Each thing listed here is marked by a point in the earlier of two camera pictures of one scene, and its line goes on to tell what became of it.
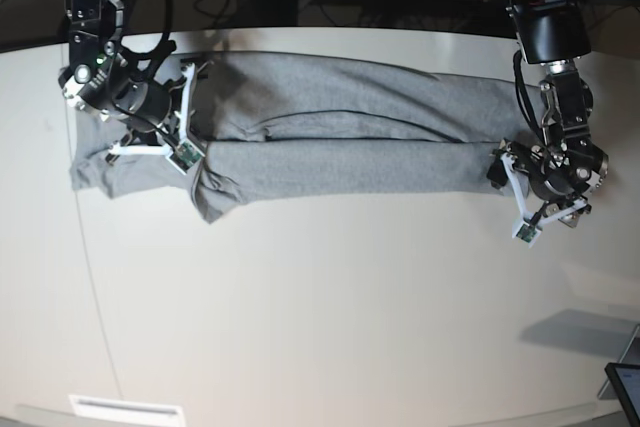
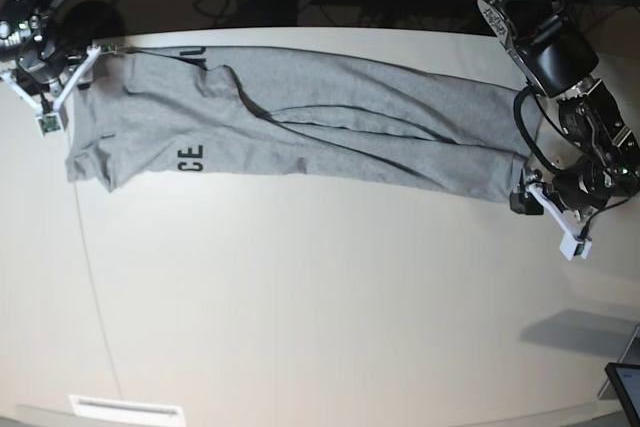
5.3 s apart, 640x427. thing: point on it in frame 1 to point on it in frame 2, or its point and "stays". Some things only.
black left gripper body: [140, 111] to [40, 67]
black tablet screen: [626, 377] stays
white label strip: [98, 407] stays
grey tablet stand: [631, 356] stays
